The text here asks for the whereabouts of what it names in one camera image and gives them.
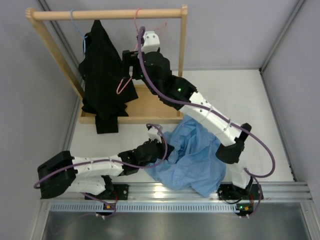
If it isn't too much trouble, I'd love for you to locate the pink wire hanger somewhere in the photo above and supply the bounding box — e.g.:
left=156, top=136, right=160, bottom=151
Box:
left=116, top=8, right=168, bottom=95

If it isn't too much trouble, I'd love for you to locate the light blue shirt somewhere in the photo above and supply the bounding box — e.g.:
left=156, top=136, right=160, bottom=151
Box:
left=145, top=115, right=227, bottom=198

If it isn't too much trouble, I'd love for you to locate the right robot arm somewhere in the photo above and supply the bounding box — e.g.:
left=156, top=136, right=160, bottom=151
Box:
left=122, top=50, right=253, bottom=199

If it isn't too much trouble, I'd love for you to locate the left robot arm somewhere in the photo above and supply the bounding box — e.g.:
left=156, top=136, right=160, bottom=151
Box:
left=34, top=139, right=174, bottom=200

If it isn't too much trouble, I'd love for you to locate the black shirt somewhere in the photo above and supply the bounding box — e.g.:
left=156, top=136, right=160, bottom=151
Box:
left=78, top=20, right=138, bottom=134

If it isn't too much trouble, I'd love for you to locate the wooden clothes rack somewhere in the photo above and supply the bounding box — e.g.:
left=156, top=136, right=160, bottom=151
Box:
left=25, top=5, right=188, bottom=124

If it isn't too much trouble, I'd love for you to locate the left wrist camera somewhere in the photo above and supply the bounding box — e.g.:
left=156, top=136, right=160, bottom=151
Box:
left=146, top=123, right=163, bottom=143

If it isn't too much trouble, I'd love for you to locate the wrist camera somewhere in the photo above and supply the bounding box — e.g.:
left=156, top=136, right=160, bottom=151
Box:
left=146, top=123, right=163, bottom=143
left=141, top=31, right=160, bottom=54

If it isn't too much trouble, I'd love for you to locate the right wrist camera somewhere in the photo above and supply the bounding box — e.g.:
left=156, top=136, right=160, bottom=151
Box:
left=141, top=31, right=160, bottom=54

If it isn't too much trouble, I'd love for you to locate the blue wire hanger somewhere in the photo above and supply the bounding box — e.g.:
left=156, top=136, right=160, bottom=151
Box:
left=70, top=9, right=87, bottom=57

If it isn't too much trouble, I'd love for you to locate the aluminium mounting rail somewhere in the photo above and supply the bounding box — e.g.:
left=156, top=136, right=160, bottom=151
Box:
left=41, top=181, right=312, bottom=201

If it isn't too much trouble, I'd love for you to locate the perforated cable duct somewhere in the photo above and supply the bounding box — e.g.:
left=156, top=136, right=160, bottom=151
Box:
left=50, top=201, right=249, bottom=214

